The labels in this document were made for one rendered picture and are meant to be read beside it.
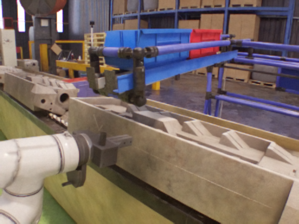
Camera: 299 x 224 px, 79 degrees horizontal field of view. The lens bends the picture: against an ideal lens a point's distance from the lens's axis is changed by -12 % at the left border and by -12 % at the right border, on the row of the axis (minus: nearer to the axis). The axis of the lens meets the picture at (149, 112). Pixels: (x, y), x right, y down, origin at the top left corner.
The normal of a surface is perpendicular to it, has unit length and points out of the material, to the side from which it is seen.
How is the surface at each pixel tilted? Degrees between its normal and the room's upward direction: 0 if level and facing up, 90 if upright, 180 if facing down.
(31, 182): 102
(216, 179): 80
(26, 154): 53
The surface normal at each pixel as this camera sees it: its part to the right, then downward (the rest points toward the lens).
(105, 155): 0.76, 0.24
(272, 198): -0.64, 0.04
